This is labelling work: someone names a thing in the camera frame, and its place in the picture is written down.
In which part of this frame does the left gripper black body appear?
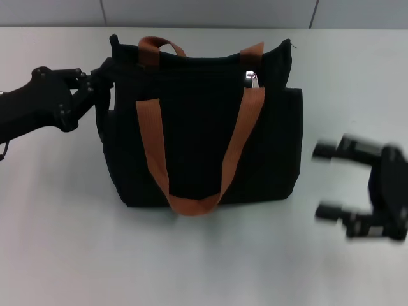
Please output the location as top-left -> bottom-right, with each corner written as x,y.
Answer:
0,66 -> 80,145

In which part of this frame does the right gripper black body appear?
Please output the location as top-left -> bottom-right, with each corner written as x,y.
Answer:
366,142 -> 408,242

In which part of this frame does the black bag with brown handles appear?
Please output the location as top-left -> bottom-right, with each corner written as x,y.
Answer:
95,34 -> 304,218

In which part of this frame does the silver zipper pull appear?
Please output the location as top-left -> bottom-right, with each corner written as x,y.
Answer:
244,70 -> 260,90

